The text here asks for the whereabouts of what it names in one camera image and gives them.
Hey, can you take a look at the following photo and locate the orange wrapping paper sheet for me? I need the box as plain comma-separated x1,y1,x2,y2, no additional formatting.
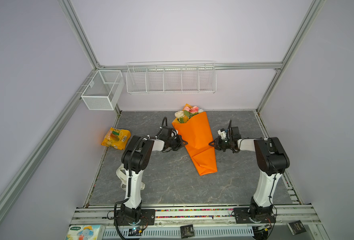
172,104,218,176

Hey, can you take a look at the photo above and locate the cream fake rose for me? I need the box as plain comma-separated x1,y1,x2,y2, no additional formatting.
175,111,186,124

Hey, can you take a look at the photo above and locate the dark pink fake rose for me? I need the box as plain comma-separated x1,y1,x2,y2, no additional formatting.
190,106,199,114

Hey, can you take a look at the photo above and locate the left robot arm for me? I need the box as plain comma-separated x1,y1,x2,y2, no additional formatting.
116,134,188,224

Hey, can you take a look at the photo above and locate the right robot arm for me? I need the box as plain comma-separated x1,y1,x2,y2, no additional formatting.
209,131,290,223

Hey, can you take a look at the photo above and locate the yellow snack bag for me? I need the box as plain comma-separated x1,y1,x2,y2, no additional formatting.
101,128,131,150

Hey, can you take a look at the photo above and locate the white ribbon gold lettering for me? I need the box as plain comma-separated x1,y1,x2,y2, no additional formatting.
116,164,146,191

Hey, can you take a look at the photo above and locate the white mesh box basket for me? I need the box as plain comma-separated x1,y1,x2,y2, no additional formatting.
81,70,125,111

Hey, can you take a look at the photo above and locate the black box centre front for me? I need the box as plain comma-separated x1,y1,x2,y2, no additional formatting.
180,225,195,239

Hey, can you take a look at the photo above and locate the black box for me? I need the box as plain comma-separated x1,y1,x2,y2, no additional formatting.
180,225,195,239
287,220,307,236

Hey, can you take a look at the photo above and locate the black box right front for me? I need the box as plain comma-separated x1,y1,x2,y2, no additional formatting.
287,220,307,236

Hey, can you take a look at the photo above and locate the tissue pack with elephant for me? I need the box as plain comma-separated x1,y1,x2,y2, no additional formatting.
65,225,106,240

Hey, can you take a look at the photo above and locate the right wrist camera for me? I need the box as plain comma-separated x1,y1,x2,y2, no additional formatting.
218,127,241,141

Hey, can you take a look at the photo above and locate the white wire wall shelf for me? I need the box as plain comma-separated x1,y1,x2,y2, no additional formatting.
126,61,217,94

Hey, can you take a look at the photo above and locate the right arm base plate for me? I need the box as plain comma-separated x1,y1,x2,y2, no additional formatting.
231,207,276,224

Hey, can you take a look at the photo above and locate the aluminium front rail frame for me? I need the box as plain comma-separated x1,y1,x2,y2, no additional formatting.
70,203,328,240

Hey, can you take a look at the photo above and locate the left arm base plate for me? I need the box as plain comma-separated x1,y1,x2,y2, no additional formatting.
115,208,156,226

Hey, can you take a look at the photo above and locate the white slotted cable duct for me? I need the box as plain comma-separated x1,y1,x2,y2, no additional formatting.
120,226,255,240

